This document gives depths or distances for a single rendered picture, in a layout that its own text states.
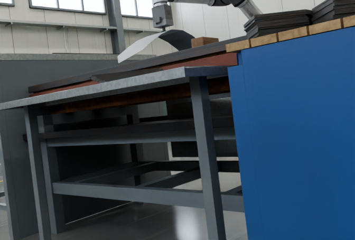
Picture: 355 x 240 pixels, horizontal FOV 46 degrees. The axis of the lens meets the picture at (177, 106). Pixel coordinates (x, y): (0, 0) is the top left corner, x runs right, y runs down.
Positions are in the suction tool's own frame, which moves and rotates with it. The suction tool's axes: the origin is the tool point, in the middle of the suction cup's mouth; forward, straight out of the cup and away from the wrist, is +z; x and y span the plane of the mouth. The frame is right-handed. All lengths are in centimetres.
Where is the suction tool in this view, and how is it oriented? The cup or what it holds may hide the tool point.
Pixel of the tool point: (164, 35)
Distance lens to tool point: 220.5
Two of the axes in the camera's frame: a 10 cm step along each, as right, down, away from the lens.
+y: 8.0, -1.0, -5.9
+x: 5.9, -0.8, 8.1
